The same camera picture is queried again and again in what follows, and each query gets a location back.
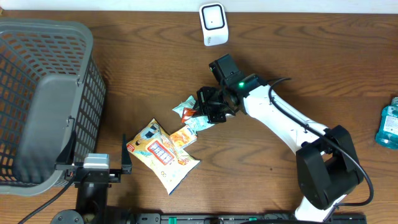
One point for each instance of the small orange snack packet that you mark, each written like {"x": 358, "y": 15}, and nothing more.
{"x": 183, "y": 137}

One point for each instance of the white barcode scanner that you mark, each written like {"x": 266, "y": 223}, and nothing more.
{"x": 214, "y": 24}

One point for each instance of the large yellow snack bag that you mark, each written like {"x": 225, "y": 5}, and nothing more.
{"x": 153, "y": 147}

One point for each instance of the blue mouthwash bottle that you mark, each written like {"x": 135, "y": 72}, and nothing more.
{"x": 387, "y": 134}

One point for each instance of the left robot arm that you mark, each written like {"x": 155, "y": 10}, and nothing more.
{"x": 92, "y": 205}

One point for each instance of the red orange snack bar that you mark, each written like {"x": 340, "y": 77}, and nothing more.
{"x": 188, "y": 113}

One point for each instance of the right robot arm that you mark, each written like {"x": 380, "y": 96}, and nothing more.
{"x": 328, "y": 168}

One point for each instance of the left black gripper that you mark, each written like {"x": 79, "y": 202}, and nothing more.
{"x": 94, "y": 171}

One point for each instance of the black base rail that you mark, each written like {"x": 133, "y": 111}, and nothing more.
{"x": 155, "y": 218}

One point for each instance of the grey plastic shopping basket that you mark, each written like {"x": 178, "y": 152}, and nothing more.
{"x": 51, "y": 92}

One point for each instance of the light teal snack packet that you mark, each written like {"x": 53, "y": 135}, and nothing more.
{"x": 197, "y": 123}

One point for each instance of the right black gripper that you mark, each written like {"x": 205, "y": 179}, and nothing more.
{"x": 202, "y": 94}

